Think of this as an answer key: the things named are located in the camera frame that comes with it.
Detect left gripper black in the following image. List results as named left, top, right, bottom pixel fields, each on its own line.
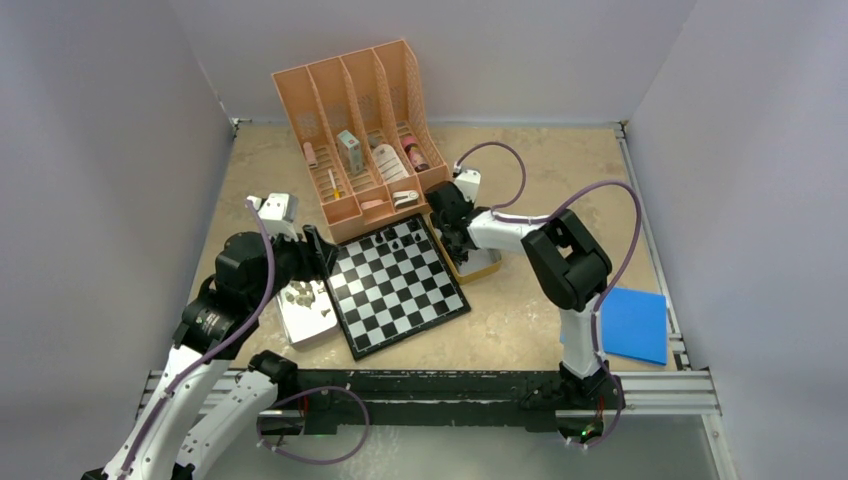
left=250, top=223, right=339, bottom=309

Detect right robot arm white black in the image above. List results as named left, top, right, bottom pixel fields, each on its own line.
left=425, top=181, right=612, bottom=407

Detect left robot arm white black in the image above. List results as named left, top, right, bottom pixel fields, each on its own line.
left=82, top=225, right=338, bottom=479

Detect pile of white chess pieces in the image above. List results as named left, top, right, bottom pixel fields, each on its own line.
left=280, top=281, right=332, bottom=317

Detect black white chess board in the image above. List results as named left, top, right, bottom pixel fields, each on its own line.
left=327, top=214, right=471, bottom=361

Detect white stapler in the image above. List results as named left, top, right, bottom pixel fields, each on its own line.
left=392, top=190, right=420, bottom=211

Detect silver metal tin tray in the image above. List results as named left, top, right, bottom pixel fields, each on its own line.
left=275, top=282, right=338, bottom=348

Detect yellow white pen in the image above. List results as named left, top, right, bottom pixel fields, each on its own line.
left=327, top=168, right=343, bottom=200

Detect white paper pack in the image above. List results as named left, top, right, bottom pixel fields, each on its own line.
left=372, top=143, right=409, bottom=183

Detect pink bottle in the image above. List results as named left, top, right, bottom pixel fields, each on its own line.
left=400, top=135, right=430, bottom=172

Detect white green carton box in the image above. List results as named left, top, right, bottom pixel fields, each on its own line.
left=336, top=130, right=365, bottom=176

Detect peach plastic desk organizer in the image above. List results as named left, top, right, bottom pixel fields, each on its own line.
left=272, top=40, right=451, bottom=243

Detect blue foam pad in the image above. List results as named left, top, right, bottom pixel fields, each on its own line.
left=560, top=287, right=668, bottom=372

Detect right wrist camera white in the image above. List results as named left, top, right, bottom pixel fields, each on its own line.
left=453, top=168, right=482, bottom=203

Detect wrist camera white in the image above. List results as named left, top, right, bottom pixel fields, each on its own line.
left=453, top=168, right=482, bottom=203
left=246, top=193, right=299, bottom=241

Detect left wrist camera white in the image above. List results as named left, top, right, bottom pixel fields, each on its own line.
left=246, top=193, right=299, bottom=241

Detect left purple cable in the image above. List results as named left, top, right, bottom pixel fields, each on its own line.
left=119, top=197, right=277, bottom=480

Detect black metal base rail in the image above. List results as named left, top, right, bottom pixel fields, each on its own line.
left=135, top=367, right=722, bottom=435

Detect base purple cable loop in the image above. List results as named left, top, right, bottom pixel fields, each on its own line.
left=255, top=384, right=370, bottom=466

